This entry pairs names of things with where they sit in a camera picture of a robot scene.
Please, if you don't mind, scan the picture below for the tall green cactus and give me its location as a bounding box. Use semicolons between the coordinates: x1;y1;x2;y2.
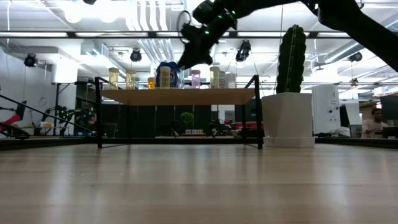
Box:
275;24;307;94

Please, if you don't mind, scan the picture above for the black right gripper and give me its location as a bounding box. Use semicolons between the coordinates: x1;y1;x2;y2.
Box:
177;0;239;70

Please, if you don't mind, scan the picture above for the black horizontal frame bar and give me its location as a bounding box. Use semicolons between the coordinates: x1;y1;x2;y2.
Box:
0;30;398;40

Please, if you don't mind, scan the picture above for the tall white cabinet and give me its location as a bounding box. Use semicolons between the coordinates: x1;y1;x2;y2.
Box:
312;84;340;135

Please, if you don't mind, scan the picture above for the red and black equipment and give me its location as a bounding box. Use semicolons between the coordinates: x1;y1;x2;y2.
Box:
0;100;31;140

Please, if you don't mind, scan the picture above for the black ceiling spotlight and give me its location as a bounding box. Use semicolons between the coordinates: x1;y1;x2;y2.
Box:
129;49;143;63
234;39;252;63
24;53;38;68
348;51;363;63

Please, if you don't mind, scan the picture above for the person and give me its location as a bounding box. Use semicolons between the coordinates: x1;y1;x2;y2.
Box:
360;107;389;139

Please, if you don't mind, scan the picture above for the black background robot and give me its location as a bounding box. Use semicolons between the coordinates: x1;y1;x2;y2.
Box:
43;105;97;136

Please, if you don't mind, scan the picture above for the amber pill bottle white cap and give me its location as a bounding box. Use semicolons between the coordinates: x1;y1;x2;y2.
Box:
125;68;137;90

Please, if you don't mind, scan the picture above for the white planter pot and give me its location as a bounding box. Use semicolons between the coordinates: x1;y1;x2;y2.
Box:
261;92;315;149

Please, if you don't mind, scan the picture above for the small green potted plant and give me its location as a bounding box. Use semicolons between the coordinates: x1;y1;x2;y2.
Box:
180;111;195;135

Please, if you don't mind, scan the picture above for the black monitor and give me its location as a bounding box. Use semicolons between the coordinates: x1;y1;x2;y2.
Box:
379;95;398;128

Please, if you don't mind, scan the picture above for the wooden shelf with black legs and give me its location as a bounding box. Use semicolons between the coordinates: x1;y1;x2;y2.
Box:
95;74;264;149

